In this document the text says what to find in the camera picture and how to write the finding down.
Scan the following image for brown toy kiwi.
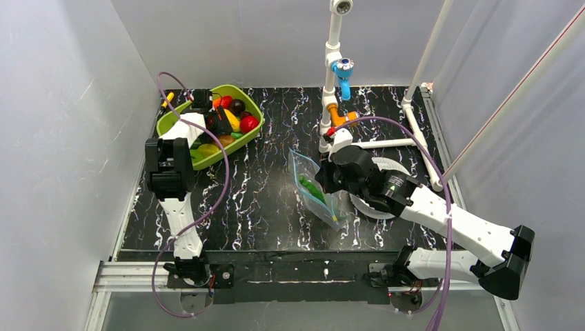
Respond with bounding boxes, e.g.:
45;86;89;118
217;134;236;148

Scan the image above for clear zip top bag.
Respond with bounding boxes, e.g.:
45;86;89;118
288;149;351;231

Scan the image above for green toy beans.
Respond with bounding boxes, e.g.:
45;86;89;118
299;176;326;204

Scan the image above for green plastic tray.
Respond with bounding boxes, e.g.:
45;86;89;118
156;84;264;170

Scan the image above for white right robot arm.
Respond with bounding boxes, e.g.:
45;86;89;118
315;146;535;301

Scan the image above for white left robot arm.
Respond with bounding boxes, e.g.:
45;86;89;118
145;106;226;286

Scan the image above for yellow toy banana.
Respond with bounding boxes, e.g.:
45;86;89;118
224;109;241;133

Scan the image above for red toy apple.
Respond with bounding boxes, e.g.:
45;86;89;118
239;115;259;134

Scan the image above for dark purple toy fruit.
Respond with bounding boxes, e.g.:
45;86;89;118
228;99;246;117

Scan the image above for red orange toy pepper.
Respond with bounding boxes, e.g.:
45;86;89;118
212;94;233;110

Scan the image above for yellow toy corn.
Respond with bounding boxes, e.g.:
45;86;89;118
197;143;221;158

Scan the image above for white filament spool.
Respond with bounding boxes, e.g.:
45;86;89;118
349;157;413;221

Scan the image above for orange pipe valve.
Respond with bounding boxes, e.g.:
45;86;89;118
326;103;358;127

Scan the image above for blue pipe valve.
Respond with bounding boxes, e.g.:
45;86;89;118
330;57;355;101

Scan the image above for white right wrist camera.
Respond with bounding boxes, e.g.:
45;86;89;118
323;127;353;158

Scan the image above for yellow handled screwdriver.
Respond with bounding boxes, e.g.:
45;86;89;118
161;92;175;110

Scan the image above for white PVC pipe frame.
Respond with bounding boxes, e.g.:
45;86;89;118
319;1;584;191

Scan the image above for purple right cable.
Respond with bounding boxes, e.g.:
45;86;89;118
328;116;454;331

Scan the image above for aluminium frame rail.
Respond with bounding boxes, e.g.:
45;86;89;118
85;258;520;331

